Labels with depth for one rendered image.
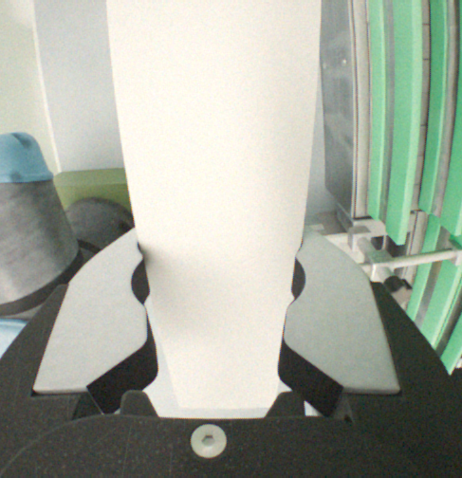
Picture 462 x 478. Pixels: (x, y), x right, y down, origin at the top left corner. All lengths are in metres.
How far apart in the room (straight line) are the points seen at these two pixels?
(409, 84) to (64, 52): 0.46
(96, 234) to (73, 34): 0.30
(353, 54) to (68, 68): 0.40
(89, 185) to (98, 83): 0.16
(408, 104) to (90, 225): 0.38
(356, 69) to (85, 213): 0.37
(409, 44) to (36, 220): 0.34
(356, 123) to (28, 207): 0.34
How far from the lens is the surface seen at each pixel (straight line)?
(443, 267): 0.43
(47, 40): 0.54
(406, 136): 0.29
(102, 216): 0.41
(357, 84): 0.35
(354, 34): 0.36
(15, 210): 0.25
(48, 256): 0.27
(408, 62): 0.29
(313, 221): 0.50
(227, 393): 0.18
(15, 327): 0.29
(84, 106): 0.50
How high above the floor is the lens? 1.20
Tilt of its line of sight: 60 degrees down
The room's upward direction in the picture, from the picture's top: 180 degrees clockwise
